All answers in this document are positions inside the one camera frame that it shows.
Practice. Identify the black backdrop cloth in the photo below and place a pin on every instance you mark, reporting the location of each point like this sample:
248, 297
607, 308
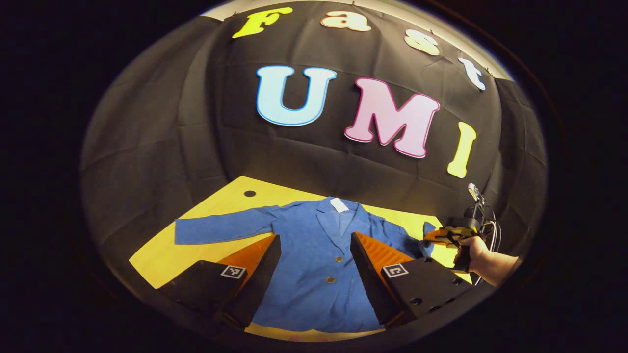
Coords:
196, 122

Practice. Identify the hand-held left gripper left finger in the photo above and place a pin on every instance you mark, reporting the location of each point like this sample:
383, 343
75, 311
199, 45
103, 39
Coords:
260, 284

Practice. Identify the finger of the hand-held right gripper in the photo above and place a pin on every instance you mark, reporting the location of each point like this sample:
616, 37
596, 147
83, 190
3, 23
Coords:
449, 235

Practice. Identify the blue jacket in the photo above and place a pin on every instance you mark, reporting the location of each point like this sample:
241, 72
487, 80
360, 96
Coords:
314, 260

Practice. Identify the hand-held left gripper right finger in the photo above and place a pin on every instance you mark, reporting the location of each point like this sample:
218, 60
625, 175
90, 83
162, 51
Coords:
373, 289

